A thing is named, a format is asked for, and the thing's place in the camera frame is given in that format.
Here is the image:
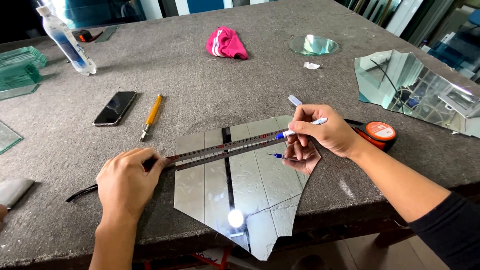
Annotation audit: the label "black cord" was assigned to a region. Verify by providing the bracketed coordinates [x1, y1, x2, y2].
[65, 184, 99, 203]

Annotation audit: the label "clear plastic water bottle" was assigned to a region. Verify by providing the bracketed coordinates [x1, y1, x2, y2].
[36, 5, 97, 76]

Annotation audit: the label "stack of green glass sheets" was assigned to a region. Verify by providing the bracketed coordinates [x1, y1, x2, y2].
[0, 46, 48, 101]

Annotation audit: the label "blue and white marker pen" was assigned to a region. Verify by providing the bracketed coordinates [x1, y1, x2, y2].
[275, 117, 328, 140]

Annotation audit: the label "black smartphone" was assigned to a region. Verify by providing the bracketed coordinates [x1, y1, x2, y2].
[92, 91, 137, 127]

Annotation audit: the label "round glass disc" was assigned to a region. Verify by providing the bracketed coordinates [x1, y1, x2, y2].
[288, 34, 340, 56]

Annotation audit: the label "irregular mirror piece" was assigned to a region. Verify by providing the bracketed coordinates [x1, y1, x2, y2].
[173, 115, 322, 261]

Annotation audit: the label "grey glass shard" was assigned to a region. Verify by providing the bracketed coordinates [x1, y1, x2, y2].
[0, 178, 35, 209]

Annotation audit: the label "yellow handled glass cutter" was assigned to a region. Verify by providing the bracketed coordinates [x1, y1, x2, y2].
[139, 94, 164, 142]

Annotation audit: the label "small black and orange tool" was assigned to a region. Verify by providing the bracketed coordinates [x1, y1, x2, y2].
[72, 29, 103, 43]

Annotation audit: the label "person's left hand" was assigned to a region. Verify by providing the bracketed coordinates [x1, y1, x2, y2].
[96, 147, 174, 226]

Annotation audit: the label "orange and black tape measure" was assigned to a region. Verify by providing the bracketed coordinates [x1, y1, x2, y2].
[144, 119, 398, 172]

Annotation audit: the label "person's right hand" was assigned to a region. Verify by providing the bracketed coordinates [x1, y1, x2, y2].
[288, 104, 361, 159]

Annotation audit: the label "racks of glass panels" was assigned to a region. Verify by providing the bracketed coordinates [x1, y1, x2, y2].
[334, 0, 480, 84]

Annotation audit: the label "pink striped cloth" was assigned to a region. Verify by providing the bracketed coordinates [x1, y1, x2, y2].
[205, 26, 249, 60]

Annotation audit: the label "dark glass strip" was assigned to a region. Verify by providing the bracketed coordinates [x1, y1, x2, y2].
[94, 25, 121, 43]

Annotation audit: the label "large broken mirror piece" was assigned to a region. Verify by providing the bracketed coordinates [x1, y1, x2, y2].
[354, 49, 480, 139]

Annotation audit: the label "clear glass pane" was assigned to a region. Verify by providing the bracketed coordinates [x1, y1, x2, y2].
[0, 121, 23, 155]

